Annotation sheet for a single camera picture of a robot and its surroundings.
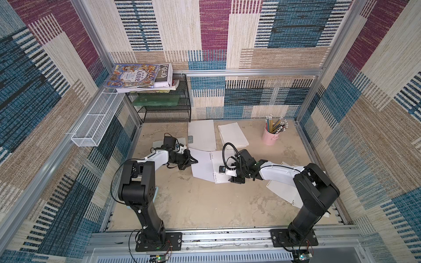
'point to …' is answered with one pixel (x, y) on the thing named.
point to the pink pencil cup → (269, 138)
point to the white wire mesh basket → (91, 130)
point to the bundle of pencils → (279, 126)
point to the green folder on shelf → (159, 100)
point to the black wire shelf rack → (174, 107)
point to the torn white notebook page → (326, 213)
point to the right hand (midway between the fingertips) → (230, 171)
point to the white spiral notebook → (201, 135)
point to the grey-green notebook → (232, 133)
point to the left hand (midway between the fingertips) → (197, 160)
